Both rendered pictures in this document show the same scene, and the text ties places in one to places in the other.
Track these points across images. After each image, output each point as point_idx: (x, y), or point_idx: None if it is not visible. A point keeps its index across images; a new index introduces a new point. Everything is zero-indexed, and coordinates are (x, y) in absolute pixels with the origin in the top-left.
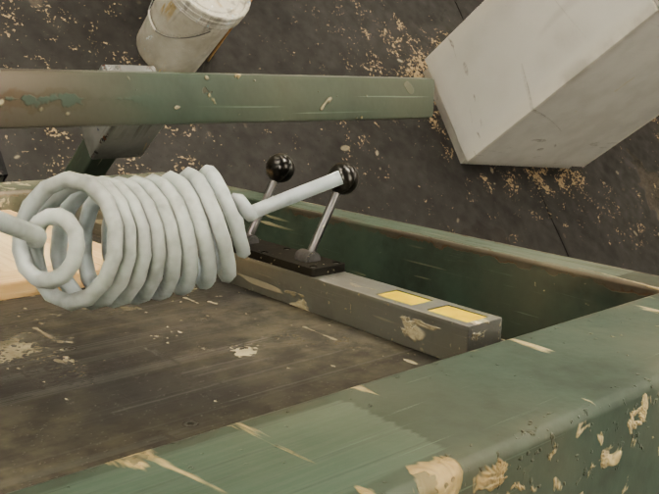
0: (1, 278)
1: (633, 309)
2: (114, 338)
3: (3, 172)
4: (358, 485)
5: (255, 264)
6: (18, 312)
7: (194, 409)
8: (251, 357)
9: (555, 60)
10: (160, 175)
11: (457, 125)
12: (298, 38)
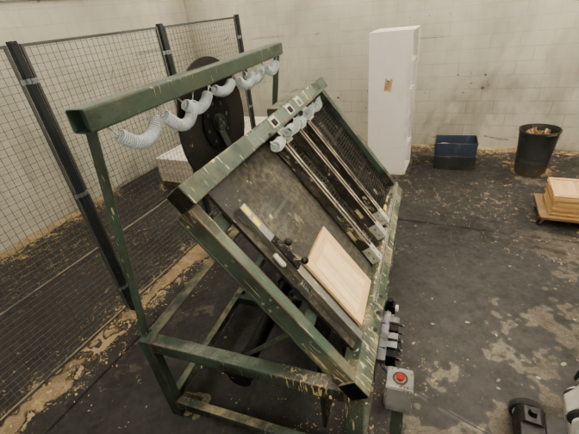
0: (318, 247)
1: (230, 168)
2: (289, 223)
3: (386, 354)
4: (250, 133)
5: None
6: (307, 237)
7: (267, 194)
8: (269, 213)
9: None
10: (363, 381)
11: None
12: None
